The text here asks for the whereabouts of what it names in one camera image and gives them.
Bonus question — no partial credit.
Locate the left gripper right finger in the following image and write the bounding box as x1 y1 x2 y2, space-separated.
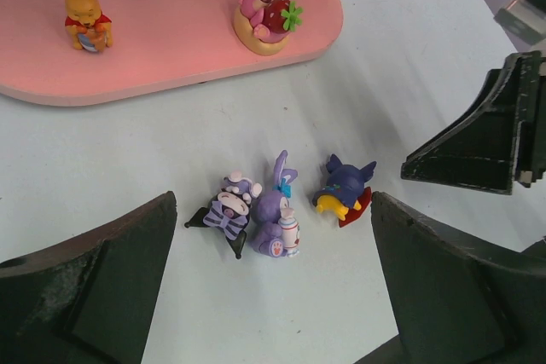
369 192 545 363

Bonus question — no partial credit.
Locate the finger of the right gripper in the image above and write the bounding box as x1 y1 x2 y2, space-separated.
401 51 542 194

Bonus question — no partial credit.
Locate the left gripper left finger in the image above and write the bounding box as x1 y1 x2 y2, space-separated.
1 192 177 363

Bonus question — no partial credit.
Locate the yellow mouse navy-hood figurine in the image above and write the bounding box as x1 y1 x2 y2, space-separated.
311 153 377 228

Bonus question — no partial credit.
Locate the black purple-bow imp figurine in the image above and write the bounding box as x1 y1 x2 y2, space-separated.
184 170 263 260

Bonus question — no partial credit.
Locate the pink bear strawberry figurine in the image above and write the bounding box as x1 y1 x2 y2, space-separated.
233 0 303 56

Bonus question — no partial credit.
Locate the pink three-tier shelf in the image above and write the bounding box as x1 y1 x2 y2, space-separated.
1 0 343 107

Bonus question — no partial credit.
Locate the purple bunny figurine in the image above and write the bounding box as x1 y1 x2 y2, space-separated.
251 150 300 258

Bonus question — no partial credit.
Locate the yellow bear figurine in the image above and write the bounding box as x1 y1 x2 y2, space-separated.
64 0 113 53

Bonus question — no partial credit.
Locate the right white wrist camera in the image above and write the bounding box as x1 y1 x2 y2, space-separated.
494 0 545 46

